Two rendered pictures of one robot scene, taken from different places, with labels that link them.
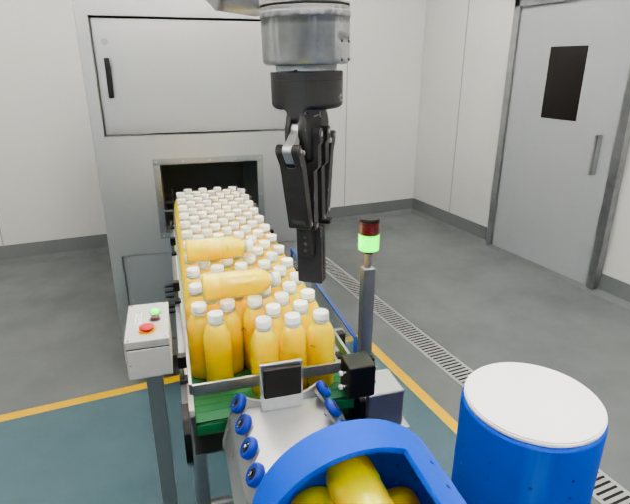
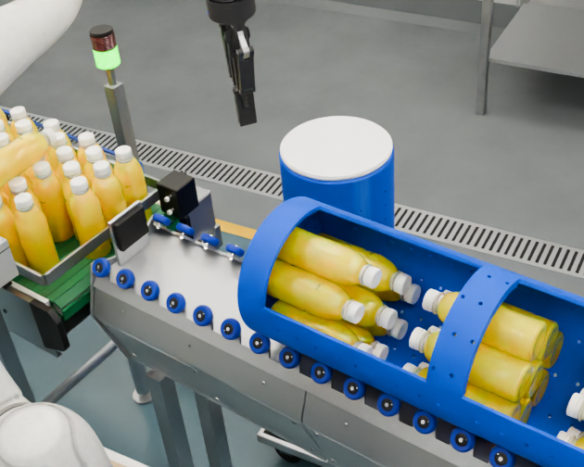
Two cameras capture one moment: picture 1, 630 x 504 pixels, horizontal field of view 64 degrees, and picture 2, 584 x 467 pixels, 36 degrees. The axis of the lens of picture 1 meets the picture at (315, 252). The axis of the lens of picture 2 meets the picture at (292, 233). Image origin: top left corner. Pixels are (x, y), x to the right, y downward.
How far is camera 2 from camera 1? 105 cm
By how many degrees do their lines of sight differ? 35
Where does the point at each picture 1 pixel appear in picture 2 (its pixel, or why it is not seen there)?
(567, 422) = (368, 151)
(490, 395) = (306, 157)
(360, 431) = (289, 209)
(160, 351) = (3, 257)
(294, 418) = (154, 256)
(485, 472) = not seen: hidden behind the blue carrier
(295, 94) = (238, 14)
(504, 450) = (336, 192)
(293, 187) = (247, 70)
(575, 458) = (383, 174)
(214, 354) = (39, 239)
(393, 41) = not seen: outside the picture
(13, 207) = not seen: outside the picture
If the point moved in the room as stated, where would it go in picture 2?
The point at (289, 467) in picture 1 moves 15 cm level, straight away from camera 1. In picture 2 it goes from (261, 251) to (211, 218)
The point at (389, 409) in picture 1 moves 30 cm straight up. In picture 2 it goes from (204, 215) to (187, 119)
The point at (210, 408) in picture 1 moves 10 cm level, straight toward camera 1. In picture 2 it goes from (62, 290) to (92, 307)
